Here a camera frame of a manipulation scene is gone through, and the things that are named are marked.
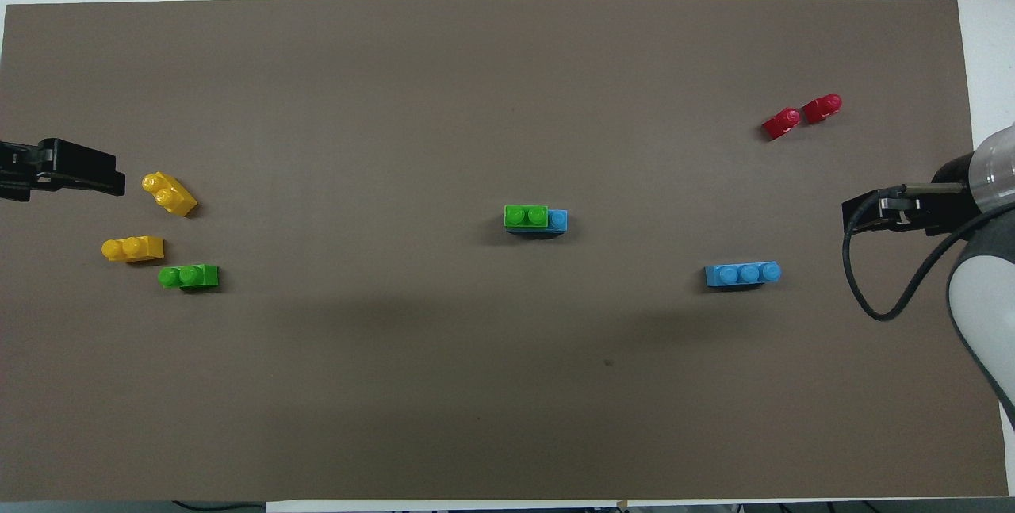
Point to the red one-stud toy block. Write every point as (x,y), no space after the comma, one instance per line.
(821,109)
(781,124)

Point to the blue three-stud toy block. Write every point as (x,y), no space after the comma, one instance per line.
(741,275)
(558,220)

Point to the brown table mat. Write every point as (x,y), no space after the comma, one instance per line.
(476,101)

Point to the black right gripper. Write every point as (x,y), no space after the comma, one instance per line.
(944,208)

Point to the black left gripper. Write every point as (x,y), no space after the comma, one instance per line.
(16,172)

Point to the yellow two-stud toy block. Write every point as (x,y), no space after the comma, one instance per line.
(170,196)
(135,248)

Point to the green two-stud toy block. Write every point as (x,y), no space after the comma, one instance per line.
(527,216)
(190,277)

